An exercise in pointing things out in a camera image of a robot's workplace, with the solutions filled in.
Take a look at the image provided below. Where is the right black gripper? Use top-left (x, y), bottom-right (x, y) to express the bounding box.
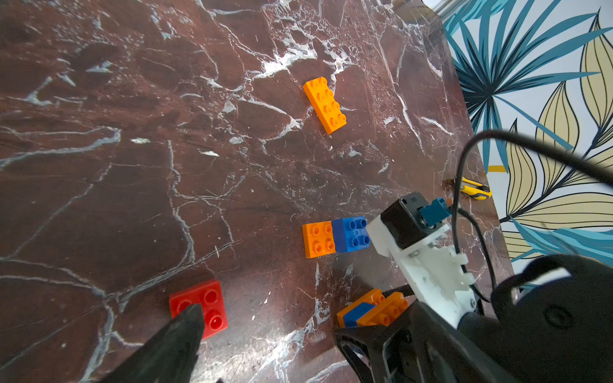
top-left (334, 303), bottom-right (425, 382)

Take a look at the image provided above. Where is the blue square lego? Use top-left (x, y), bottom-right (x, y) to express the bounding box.
top-left (331, 216), bottom-right (371, 253)
top-left (342, 303), bottom-right (375, 328)

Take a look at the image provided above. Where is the red square lego brick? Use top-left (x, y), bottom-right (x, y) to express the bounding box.
top-left (169, 279), bottom-right (228, 340)

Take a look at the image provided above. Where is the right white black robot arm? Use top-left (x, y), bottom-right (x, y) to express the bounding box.
top-left (334, 255), bottom-right (612, 382)

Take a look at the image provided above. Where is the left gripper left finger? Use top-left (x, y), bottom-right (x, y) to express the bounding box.
top-left (102, 304), bottom-right (205, 382)

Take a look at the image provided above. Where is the yellow utility knife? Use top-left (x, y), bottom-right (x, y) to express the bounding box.
top-left (443, 177), bottom-right (492, 200)

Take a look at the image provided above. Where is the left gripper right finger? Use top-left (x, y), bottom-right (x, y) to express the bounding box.
top-left (410, 303), bottom-right (517, 382)

